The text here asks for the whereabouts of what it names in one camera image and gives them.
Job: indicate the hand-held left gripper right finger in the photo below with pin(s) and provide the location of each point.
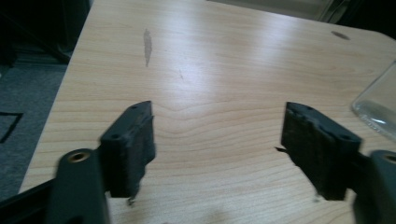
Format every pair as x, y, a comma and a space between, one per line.
317, 152

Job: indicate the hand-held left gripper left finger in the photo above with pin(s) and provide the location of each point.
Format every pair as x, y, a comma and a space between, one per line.
127, 155

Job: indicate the clear glass container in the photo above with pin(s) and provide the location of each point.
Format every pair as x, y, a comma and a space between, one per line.
377, 102

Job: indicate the dark furniture base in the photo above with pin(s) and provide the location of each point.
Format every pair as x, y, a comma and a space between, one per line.
37, 28

